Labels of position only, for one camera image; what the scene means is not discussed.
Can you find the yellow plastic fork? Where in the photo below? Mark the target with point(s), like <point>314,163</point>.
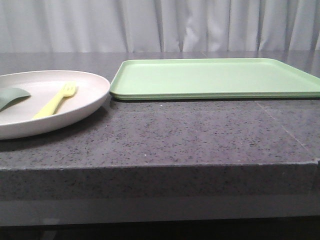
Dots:
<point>68,90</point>

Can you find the white round plate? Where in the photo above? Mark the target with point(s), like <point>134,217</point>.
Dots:
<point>17,120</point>

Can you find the light green tray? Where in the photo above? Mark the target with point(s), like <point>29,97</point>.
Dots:
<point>211,78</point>

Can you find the green plastic spoon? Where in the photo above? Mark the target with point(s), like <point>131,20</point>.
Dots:
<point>12,96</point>

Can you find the white curtain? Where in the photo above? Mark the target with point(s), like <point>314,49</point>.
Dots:
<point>134,26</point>

